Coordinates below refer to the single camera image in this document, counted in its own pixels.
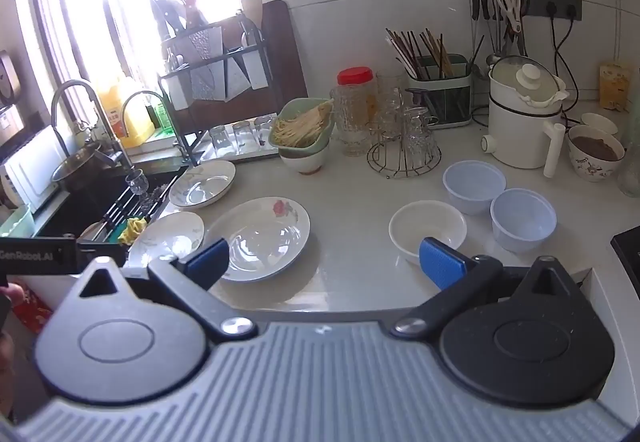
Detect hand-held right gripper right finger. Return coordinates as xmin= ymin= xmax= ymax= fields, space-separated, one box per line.
xmin=390 ymin=237 xmax=583 ymax=339

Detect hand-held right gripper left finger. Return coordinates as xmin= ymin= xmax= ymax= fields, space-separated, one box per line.
xmin=65 ymin=238 xmax=257 ymax=344

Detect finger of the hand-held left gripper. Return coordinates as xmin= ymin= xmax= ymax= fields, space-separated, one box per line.
xmin=76 ymin=242 xmax=128 ymax=257

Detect white ceramic bowl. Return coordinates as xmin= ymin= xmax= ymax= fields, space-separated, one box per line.
xmin=388 ymin=200 xmax=468 ymax=267

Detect large flower-print white plate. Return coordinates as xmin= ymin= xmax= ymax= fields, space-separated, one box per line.
xmin=202 ymin=197 xmax=312 ymax=283

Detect person's left hand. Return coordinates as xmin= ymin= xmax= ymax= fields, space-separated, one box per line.
xmin=0 ymin=284 xmax=26 ymax=307

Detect yellow dish cloth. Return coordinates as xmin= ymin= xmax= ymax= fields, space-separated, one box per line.
xmin=119 ymin=217 xmax=150 ymax=247

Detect light green plastic basket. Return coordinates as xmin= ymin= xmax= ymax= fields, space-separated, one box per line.
xmin=0 ymin=204 xmax=37 ymax=237

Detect small white plate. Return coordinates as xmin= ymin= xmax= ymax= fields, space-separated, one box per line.
xmin=127 ymin=212 xmax=206 ymax=267

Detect black roll-up sink rack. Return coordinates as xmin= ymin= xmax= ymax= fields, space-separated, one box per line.
xmin=97 ymin=177 xmax=181 ymax=243

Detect red printed packet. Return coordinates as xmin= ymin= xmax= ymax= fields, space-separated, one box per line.
xmin=12 ymin=287 xmax=56 ymax=335

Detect white plate with grey print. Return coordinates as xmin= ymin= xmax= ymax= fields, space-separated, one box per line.
xmin=168 ymin=160 xmax=237 ymax=209

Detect small stemmed glass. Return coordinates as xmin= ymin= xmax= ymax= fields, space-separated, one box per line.
xmin=125 ymin=169 xmax=150 ymax=197

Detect steel pot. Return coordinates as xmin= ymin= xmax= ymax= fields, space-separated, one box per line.
xmin=51 ymin=144 xmax=123 ymax=193

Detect translucent plastic bowl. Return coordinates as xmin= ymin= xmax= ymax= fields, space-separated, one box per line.
xmin=490 ymin=188 xmax=558 ymax=253
xmin=442 ymin=160 xmax=507 ymax=216

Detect white plastic cutting board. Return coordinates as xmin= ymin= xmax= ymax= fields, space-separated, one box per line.
xmin=2 ymin=124 xmax=68 ymax=209

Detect clear tumbler glass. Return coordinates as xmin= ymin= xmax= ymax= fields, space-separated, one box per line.
xmin=209 ymin=124 xmax=232 ymax=159
xmin=231 ymin=121 xmax=256 ymax=153
xmin=254 ymin=114 xmax=278 ymax=147

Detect upside-down crystal glass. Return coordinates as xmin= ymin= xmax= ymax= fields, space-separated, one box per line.
xmin=400 ymin=106 xmax=442 ymax=169

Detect yellow oil bottle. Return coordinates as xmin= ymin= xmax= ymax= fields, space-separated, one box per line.
xmin=97 ymin=76 xmax=156 ymax=150

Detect light green strainer basket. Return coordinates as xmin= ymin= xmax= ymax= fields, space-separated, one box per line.
xmin=268 ymin=98 xmax=335 ymax=150

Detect white bowl with brown foot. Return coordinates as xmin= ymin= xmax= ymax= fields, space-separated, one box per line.
xmin=278 ymin=138 xmax=332 ymax=175

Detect green bottle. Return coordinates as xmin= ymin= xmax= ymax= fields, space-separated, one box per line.
xmin=150 ymin=102 xmax=173 ymax=133

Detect small chrome faucet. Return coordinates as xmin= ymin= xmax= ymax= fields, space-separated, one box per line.
xmin=120 ymin=90 xmax=183 ymax=157

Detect white electric cooker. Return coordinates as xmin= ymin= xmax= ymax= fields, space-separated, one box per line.
xmin=481 ymin=54 xmax=571 ymax=177

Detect tall chrome faucet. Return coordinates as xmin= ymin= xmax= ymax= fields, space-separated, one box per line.
xmin=51 ymin=79 xmax=136 ymax=173

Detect bundle of pale noodles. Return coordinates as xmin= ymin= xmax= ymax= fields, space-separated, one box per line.
xmin=272 ymin=100 xmax=335 ymax=147

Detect textured glass pitcher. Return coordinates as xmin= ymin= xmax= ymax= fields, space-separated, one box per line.
xmin=330 ymin=84 xmax=377 ymax=157

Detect green chopstick holder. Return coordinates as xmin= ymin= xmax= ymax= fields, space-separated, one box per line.
xmin=404 ymin=54 xmax=473 ymax=130

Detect clear drinking glass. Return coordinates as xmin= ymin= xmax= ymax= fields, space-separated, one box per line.
xmin=375 ymin=72 xmax=412 ymax=135

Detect floral ceramic mug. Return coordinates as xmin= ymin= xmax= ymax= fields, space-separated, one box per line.
xmin=567 ymin=124 xmax=626 ymax=183

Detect black dish rack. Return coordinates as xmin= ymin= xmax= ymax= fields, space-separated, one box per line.
xmin=157 ymin=12 xmax=266 ymax=163

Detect clear jar with red lid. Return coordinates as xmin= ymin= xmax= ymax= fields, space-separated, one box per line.
xmin=336 ymin=66 xmax=376 ymax=123

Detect plain white bowl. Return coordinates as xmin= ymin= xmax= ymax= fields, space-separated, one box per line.
xmin=580 ymin=113 xmax=621 ymax=137

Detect bundle of chopsticks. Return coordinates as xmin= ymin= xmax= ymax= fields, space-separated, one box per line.
xmin=385 ymin=26 xmax=456 ymax=80

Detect brown cutting board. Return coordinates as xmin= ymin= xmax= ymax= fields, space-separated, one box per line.
xmin=250 ymin=0 xmax=309 ymax=113

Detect yellow carton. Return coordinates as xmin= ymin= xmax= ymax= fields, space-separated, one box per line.
xmin=599 ymin=62 xmax=632 ymax=111

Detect white kitchen scissors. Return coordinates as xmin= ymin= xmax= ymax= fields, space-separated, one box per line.
xmin=495 ymin=0 xmax=523 ymax=33

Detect wire glass rack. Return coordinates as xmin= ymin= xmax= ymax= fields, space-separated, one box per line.
xmin=367 ymin=132 xmax=443 ymax=180

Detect black power cord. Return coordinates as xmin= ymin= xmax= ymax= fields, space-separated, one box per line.
xmin=547 ymin=4 xmax=581 ymax=115

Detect dark wall power outlet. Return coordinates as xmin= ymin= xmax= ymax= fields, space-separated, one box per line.
xmin=517 ymin=0 xmax=583 ymax=21

